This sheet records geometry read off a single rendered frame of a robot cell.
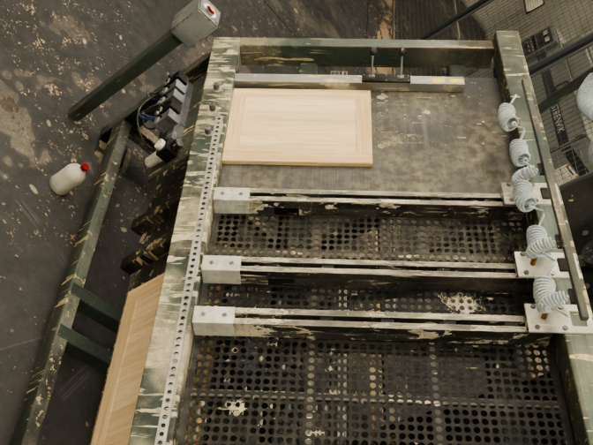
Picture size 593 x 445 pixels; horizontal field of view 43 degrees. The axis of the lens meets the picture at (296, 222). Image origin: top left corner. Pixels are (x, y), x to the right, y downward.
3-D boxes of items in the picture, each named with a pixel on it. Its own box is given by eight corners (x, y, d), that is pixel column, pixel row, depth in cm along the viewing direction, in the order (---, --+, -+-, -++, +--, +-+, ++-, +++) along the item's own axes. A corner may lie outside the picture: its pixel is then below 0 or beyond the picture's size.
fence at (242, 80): (236, 80, 316) (235, 73, 313) (461, 84, 312) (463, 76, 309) (235, 88, 313) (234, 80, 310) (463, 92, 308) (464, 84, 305)
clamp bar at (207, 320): (198, 313, 236) (188, 266, 218) (579, 325, 230) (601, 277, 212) (193, 340, 229) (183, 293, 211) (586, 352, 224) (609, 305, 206)
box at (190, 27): (172, 16, 323) (201, -8, 314) (192, 34, 329) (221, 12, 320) (168, 31, 315) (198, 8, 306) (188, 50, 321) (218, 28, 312)
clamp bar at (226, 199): (217, 197, 270) (210, 147, 252) (549, 204, 265) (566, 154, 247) (213, 217, 263) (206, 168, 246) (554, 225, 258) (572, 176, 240)
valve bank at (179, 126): (144, 80, 318) (183, 51, 306) (168, 101, 326) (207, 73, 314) (120, 161, 285) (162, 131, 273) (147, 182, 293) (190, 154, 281)
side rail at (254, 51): (243, 57, 337) (241, 36, 329) (488, 61, 332) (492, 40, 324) (241, 65, 333) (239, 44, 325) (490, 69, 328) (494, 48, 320)
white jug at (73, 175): (51, 171, 333) (79, 151, 323) (69, 184, 339) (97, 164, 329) (45, 187, 327) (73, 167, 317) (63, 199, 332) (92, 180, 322)
